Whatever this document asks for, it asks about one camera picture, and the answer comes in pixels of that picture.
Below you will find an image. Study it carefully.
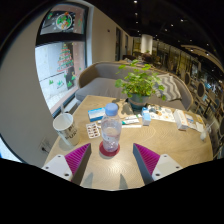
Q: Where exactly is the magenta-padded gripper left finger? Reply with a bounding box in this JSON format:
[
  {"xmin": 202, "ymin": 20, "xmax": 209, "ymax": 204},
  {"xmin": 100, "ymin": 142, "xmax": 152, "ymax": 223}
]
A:
[{"xmin": 42, "ymin": 142, "xmax": 92, "ymax": 186}]

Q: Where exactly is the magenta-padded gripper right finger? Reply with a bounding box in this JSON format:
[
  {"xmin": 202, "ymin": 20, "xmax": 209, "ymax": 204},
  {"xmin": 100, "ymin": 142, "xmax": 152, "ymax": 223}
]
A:
[{"xmin": 132, "ymin": 142, "xmax": 184, "ymax": 186}]

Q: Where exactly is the clear blue-capped water bottle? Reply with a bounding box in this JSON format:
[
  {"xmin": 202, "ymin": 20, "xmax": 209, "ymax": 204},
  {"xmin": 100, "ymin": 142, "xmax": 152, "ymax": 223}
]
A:
[{"xmin": 100, "ymin": 102, "xmax": 123, "ymax": 154}]

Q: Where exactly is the white printed paper cup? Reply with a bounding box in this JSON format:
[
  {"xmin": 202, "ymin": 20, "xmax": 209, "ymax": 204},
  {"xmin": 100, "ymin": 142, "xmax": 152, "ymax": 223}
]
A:
[{"xmin": 52, "ymin": 112, "xmax": 81, "ymax": 147}]

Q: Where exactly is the blister pill pack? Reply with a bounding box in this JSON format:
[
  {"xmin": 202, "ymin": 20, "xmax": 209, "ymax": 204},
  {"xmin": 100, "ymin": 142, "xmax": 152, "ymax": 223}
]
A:
[{"xmin": 85, "ymin": 122, "xmax": 101, "ymax": 139}]

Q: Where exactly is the flat round red coaster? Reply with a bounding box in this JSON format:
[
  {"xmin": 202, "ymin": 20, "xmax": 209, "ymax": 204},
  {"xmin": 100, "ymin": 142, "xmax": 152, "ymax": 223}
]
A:
[{"xmin": 98, "ymin": 141, "xmax": 121, "ymax": 158}]

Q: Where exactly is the long white paper strip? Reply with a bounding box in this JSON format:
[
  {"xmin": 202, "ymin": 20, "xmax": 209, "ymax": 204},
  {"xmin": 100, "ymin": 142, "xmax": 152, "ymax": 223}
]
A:
[{"xmin": 121, "ymin": 124, "xmax": 143, "ymax": 129}]

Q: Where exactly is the small light blue box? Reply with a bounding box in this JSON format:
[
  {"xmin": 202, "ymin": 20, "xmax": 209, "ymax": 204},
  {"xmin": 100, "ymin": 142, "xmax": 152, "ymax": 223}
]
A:
[{"xmin": 141, "ymin": 107, "xmax": 152, "ymax": 127}]

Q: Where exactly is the white tube with teal cap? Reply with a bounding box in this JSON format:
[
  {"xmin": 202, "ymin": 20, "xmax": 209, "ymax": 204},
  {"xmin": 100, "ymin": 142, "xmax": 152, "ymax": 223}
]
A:
[{"xmin": 121, "ymin": 118, "xmax": 141, "ymax": 126}]

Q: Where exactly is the colourful printed leaflet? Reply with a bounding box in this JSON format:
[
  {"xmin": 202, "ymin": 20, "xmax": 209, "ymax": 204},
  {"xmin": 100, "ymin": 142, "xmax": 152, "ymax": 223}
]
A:
[{"xmin": 148, "ymin": 104, "xmax": 176, "ymax": 124}]

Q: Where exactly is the long white medicine box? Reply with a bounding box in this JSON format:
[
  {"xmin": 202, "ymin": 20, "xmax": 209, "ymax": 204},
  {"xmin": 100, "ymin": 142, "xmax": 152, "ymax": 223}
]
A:
[{"xmin": 173, "ymin": 108, "xmax": 190, "ymax": 131}]

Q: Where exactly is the white paper napkin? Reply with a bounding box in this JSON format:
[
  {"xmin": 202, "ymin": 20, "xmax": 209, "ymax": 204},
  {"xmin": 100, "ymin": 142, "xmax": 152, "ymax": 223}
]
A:
[{"xmin": 194, "ymin": 121, "xmax": 205, "ymax": 134}]

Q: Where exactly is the grey white chevron cushion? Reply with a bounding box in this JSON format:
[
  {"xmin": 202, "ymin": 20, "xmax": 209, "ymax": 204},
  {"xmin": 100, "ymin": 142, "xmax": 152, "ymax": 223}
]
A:
[{"xmin": 156, "ymin": 73, "xmax": 183, "ymax": 102}]

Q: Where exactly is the grey curved sofa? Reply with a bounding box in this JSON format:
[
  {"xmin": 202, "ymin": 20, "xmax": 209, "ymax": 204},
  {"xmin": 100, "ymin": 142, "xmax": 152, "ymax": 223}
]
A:
[{"xmin": 74, "ymin": 60, "xmax": 194, "ymax": 111}]

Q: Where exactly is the green potted plant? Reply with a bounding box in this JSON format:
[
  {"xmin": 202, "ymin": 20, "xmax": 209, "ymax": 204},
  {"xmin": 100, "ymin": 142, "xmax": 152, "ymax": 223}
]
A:
[{"xmin": 114, "ymin": 59, "xmax": 168, "ymax": 109}]

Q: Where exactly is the group of dining chairs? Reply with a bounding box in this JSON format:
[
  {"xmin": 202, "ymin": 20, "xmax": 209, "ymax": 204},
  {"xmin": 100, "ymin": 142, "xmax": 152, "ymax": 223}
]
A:
[{"xmin": 183, "ymin": 69, "xmax": 224, "ymax": 158}]

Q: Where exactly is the black-framed decorated window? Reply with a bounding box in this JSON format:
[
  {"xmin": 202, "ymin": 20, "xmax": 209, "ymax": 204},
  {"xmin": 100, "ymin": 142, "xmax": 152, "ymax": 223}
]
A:
[{"xmin": 34, "ymin": 3, "xmax": 89, "ymax": 116}]

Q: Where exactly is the white round column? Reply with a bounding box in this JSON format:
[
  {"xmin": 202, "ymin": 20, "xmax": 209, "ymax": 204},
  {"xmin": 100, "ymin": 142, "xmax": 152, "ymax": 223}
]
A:
[{"xmin": 139, "ymin": 33, "xmax": 154, "ymax": 55}]

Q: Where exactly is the group of ceiling lights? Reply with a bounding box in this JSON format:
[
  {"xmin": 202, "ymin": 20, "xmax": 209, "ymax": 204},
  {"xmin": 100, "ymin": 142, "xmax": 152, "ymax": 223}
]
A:
[{"xmin": 131, "ymin": 0, "xmax": 214, "ymax": 54}]

